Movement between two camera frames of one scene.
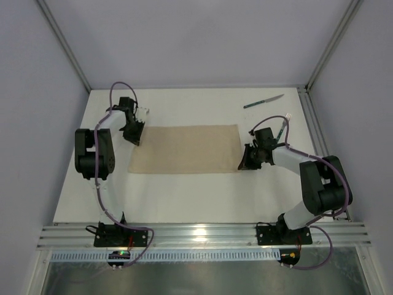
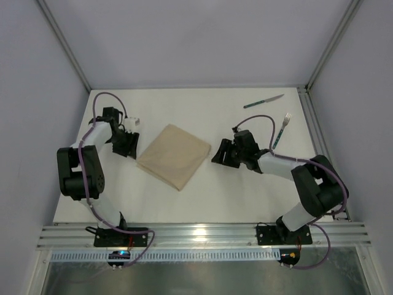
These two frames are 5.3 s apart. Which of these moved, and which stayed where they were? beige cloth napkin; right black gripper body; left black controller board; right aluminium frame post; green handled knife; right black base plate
Moved: beige cloth napkin; right black gripper body
Stayed: right aluminium frame post; right black base plate; green handled knife; left black controller board
